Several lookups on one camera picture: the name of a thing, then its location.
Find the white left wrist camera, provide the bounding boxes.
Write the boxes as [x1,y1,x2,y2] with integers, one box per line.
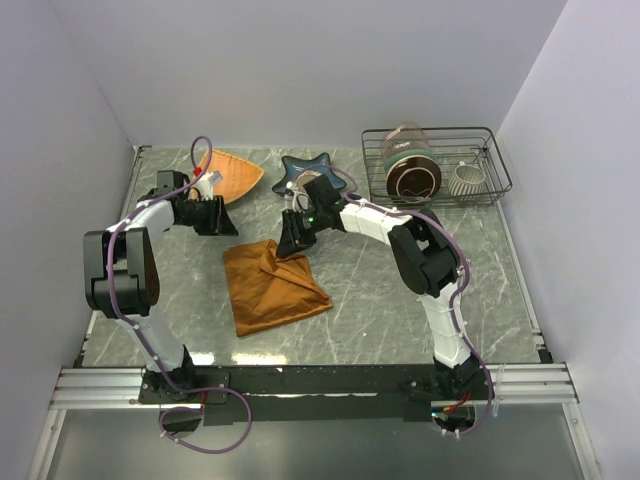
[192,171,223,200]

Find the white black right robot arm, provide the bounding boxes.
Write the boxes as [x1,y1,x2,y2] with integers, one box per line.
[276,175,479,399]

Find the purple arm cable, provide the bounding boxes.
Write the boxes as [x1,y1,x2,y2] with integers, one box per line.
[289,167,496,441]
[104,134,254,456]

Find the stacked ceramic plates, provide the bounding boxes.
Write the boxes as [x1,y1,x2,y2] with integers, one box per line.
[384,149,443,203]

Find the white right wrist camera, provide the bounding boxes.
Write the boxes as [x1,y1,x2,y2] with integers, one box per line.
[284,181,310,212]

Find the striped ceramic mug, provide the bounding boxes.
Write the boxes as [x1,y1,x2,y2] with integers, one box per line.
[448,162,486,197]

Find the clear glass jar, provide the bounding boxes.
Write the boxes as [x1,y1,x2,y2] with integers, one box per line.
[380,122,431,160]

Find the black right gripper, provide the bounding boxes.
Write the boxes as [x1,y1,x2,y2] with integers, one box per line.
[276,207,327,258]

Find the orange cloth napkin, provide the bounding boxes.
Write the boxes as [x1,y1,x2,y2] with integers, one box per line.
[223,239,333,338]

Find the orange woven triangular tray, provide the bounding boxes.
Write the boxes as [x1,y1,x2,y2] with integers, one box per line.
[190,149,264,205]

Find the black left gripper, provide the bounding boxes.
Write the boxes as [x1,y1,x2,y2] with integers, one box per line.
[178,194,239,236]

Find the aluminium frame rail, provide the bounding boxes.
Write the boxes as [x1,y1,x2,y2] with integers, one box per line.
[49,364,579,410]

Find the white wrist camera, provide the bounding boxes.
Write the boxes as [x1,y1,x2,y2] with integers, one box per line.
[284,181,310,212]
[192,171,223,200]

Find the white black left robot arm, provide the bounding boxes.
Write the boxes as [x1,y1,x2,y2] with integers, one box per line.
[83,169,238,402]

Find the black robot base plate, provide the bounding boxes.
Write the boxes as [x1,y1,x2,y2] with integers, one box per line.
[138,364,493,426]

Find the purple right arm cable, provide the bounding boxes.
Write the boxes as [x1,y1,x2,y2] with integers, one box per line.
[289,167,496,441]

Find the blue star-shaped dish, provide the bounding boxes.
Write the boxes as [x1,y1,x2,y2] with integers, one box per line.
[271,152,347,196]

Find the black wire dish rack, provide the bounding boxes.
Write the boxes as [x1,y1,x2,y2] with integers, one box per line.
[361,127,512,209]

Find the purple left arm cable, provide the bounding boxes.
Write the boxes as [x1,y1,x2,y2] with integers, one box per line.
[104,134,254,456]

